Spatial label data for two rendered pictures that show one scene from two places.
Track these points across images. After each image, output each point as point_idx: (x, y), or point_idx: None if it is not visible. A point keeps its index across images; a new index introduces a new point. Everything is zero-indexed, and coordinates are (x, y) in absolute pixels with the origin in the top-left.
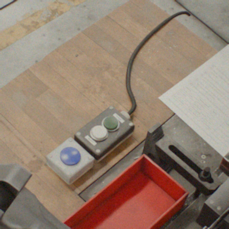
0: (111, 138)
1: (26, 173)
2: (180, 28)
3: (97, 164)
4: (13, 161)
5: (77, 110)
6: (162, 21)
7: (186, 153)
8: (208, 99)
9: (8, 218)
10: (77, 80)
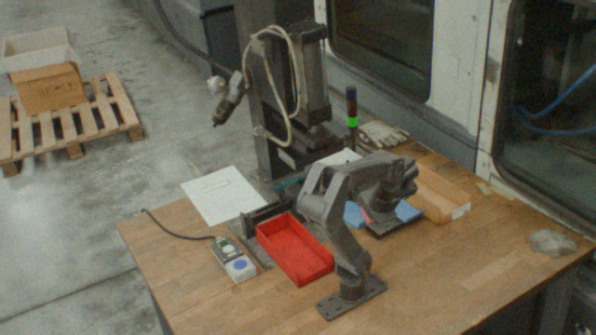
0: (234, 245)
1: (319, 162)
2: (159, 209)
3: None
4: (228, 301)
5: (201, 264)
6: (150, 215)
7: (263, 207)
8: (221, 206)
9: (344, 171)
10: (177, 262)
